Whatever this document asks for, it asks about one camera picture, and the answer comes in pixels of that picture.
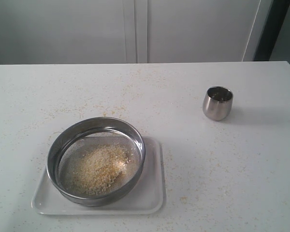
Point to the small stainless steel cup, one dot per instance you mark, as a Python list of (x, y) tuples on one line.
[(217, 103)]

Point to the pale coarse grains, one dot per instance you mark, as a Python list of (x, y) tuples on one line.
[(94, 171)]

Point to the round steel mesh sieve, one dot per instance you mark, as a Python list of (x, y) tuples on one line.
[(91, 133)]

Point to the white rectangular plastic tray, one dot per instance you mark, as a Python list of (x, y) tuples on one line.
[(145, 198)]

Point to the white cabinet doors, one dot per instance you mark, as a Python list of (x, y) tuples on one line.
[(130, 31)]

